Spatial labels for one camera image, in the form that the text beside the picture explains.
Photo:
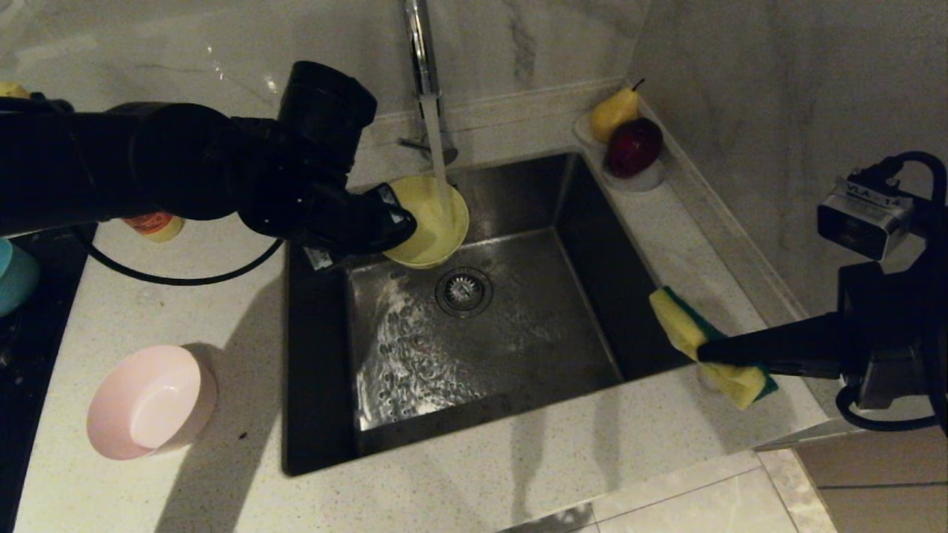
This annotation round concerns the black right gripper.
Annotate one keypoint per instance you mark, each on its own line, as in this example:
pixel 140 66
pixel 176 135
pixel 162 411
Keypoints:
pixel 896 333

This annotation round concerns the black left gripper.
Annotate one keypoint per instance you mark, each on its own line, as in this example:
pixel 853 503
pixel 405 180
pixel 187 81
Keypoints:
pixel 304 207

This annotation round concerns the yellow plastic bowl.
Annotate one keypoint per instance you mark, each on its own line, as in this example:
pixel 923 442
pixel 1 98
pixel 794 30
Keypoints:
pixel 437 229

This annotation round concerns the yellow green sponge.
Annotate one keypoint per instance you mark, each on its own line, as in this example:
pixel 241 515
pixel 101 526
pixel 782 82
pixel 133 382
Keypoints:
pixel 678 318

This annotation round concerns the orange yellow detergent bottle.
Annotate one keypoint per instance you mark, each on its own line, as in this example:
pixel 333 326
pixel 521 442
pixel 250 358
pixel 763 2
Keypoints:
pixel 155 226

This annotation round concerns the blue plastic bowl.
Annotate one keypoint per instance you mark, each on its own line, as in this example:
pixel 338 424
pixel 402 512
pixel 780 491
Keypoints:
pixel 15 277

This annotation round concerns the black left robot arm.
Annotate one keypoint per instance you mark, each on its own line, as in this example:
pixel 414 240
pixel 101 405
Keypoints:
pixel 148 163

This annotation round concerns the stainless steel sink basin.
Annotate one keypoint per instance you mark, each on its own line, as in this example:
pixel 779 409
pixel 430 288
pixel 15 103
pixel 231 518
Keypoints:
pixel 518 355

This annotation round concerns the round metal drain strainer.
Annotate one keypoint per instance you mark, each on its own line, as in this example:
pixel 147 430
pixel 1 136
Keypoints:
pixel 464 292

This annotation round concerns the light wooden cabinet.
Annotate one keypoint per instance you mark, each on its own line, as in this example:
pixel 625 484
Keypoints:
pixel 881 488

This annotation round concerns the chrome faucet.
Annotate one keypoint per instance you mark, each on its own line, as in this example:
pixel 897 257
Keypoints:
pixel 424 59

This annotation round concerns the small white fruit dish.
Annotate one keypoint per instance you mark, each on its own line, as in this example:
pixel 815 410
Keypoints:
pixel 644 183

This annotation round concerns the yellow pear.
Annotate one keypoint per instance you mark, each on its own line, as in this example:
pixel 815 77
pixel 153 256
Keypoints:
pixel 611 115

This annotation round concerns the dark red apple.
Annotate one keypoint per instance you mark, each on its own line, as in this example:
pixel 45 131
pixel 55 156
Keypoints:
pixel 633 148

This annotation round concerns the pink plastic bowl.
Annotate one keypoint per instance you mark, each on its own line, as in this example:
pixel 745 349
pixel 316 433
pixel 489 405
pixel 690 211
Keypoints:
pixel 148 403

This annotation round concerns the black glass cooktop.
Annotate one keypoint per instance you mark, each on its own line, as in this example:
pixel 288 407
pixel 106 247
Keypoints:
pixel 22 407

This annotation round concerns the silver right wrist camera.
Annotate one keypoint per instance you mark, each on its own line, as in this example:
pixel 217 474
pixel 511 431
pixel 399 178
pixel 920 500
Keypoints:
pixel 863 218

